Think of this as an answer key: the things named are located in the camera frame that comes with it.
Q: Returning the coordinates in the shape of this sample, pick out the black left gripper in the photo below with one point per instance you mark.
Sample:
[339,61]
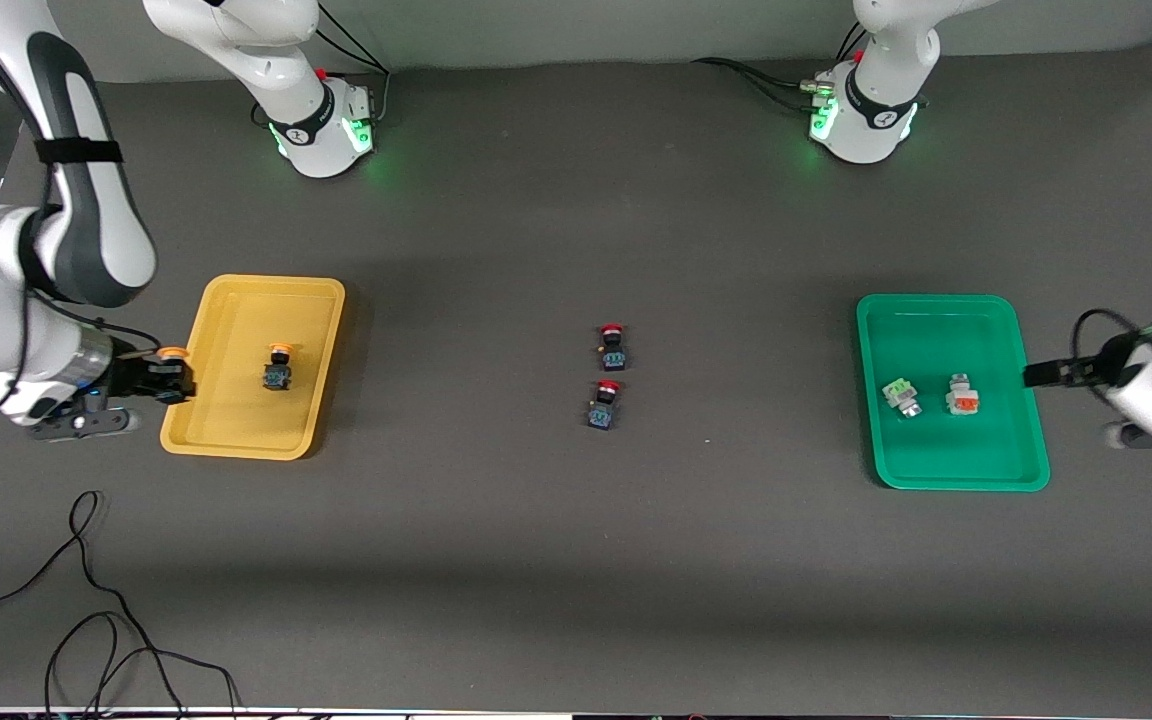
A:
[1108,357]

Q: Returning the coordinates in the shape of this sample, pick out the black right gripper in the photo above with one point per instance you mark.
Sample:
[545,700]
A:
[132,377]

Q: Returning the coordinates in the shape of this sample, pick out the button switch with orange block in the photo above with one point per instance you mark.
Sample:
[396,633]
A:
[963,402]

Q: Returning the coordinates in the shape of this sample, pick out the button switch with green block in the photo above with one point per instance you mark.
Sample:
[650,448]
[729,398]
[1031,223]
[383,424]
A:
[899,392]

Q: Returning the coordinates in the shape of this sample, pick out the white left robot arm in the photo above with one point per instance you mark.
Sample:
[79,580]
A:
[876,110]

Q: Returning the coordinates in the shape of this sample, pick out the yellow plastic tray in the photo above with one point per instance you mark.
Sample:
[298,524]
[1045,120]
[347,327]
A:
[236,420]

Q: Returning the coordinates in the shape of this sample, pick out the green plastic tray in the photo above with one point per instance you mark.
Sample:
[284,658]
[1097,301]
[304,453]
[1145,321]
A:
[951,450]

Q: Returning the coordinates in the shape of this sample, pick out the dark grey table mat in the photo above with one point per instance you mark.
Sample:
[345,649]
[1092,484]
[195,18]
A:
[576,560]

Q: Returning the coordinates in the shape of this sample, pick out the red push button switch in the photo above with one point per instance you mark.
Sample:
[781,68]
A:
[614,355]
[601,414]

